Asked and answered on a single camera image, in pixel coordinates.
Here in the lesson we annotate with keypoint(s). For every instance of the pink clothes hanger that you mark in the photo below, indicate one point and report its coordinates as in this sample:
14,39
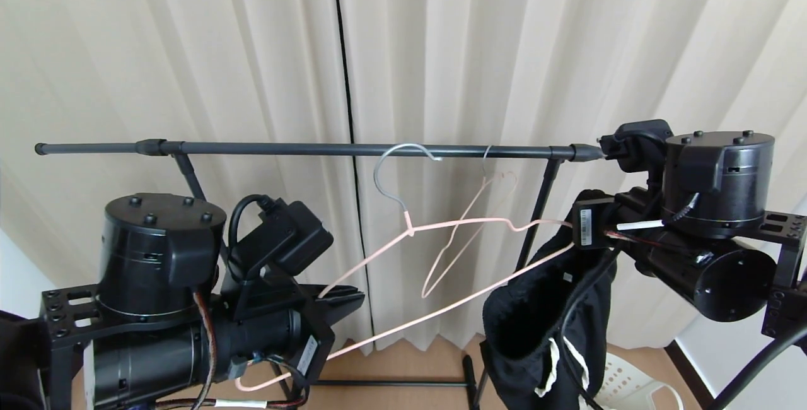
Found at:
463,221
410,227

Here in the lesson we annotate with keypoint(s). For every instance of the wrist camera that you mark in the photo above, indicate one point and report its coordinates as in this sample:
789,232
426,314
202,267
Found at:
637,142
296,233

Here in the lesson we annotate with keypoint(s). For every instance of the beige curtain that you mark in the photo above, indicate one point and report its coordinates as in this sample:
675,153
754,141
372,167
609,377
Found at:
189,50

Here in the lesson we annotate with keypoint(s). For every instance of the black shorts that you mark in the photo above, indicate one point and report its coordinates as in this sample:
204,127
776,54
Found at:
523,322

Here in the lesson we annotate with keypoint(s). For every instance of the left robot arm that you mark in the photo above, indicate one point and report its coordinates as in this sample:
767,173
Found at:
157,252

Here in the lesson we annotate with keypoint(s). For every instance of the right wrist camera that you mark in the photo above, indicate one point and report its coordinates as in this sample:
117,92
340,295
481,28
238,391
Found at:
637,142

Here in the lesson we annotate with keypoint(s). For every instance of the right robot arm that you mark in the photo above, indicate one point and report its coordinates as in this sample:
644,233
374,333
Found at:
719,183

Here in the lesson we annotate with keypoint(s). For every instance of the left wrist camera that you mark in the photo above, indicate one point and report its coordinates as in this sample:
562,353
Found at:
296,233

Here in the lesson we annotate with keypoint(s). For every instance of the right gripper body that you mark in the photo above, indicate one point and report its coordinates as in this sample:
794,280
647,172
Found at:
602,224

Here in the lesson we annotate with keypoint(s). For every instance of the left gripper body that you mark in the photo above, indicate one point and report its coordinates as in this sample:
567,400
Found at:
271,340

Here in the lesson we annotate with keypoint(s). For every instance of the white laundry basket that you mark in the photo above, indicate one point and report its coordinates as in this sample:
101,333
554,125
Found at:
630,391

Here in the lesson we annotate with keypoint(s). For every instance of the black clothes rack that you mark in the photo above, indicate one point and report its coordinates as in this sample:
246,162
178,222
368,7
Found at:
252,149

